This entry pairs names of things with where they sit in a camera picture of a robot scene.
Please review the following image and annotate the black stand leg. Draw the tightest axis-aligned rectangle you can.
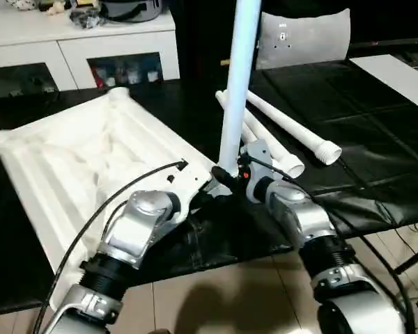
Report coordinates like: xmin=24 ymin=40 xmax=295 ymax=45
xmin=397 ymin=254 xmax=418 ymax=273

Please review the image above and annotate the white plastic table leg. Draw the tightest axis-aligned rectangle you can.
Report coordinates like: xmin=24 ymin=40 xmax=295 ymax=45
xmin=216 ymin=0 xmax=263 ymax=183
xmin=215 ymin=90 xmax=265 ymax=150
xmin=226 ymin=94 xmax=306 ymax=179
xmin=245 ymin=88 xmax=343 ymax=166

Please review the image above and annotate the grey cushion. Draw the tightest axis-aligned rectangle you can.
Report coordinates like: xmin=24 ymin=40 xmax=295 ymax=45
xmin=256 ymin=8 xmax=351 ymax=71

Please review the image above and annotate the white plastic table top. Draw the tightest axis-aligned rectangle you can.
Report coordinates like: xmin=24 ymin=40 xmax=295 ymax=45
xmin=0 ymin=87 xmax=227 ymax=276

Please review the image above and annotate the dark round appliance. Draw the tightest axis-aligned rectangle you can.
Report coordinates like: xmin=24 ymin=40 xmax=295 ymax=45
xmin=100 ymin=0 xmax=164 ymax=23

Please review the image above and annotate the white glass-door cabinet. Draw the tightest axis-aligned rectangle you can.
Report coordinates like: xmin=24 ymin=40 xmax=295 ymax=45
xmin=0 ymin=7 xmax=180 ymax=98

